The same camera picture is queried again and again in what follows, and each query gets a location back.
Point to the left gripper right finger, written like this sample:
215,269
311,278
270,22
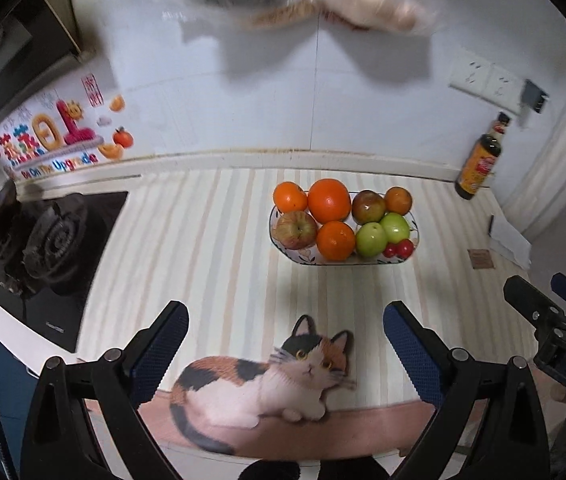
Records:
511,440

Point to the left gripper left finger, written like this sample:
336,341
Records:
59,440

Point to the red cherry tomato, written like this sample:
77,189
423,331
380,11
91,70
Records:
391,251
404,249

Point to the brown label patch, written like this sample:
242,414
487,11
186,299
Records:
481,259

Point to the white folded paper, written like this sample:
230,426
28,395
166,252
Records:
506,241

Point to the soy sauce bottle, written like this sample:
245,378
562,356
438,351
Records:
482,158

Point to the green apple right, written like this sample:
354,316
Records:
395,227

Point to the green apple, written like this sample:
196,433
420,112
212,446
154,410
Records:
371,240
395,227

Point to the orange back right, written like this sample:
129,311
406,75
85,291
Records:
398,200

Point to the black gas stove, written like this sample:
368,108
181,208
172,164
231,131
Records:
49,254

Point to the green apple left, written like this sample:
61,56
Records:
371,240

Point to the dark red apple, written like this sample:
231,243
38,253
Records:
368,206

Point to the striped cat table mat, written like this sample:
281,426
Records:
202,237

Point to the orange front middle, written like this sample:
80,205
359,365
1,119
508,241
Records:
336,241

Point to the grey power adapter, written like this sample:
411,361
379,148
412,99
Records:
533,97

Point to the large orange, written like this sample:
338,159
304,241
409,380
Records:
329,200

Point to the floral ceramic fruit plate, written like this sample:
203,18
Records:
310,256

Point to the red apple front left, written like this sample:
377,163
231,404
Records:
295,230

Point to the small orange back left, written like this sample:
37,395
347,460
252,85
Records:
289,196

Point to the white wall socket right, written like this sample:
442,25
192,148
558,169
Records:
503,89

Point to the white wall socket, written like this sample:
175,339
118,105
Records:
469,73
503,89

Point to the white wall socket left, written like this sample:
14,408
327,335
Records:
469,73

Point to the colourful wall sticker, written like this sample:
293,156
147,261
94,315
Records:
78,122

